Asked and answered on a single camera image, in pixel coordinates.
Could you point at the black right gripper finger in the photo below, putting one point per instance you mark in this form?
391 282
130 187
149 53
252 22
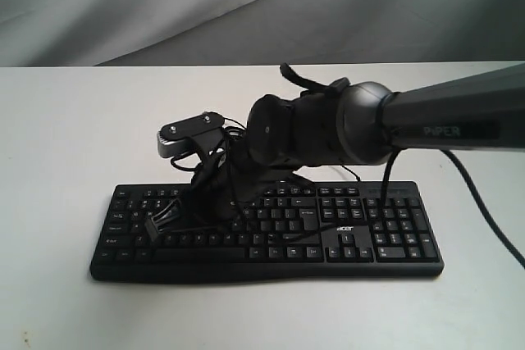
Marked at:
170 211

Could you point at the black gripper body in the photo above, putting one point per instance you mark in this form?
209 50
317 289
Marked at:
224 186

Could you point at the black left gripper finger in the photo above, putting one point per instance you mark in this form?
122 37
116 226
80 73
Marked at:
156 229

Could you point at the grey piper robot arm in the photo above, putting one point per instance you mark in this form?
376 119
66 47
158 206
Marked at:
335 124

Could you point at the black acer keyboard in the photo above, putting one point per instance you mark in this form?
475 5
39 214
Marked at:
334 229

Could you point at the grey fabric backdrop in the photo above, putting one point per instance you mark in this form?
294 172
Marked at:
257 32

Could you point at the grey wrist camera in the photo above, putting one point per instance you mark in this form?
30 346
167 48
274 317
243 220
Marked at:
195 135

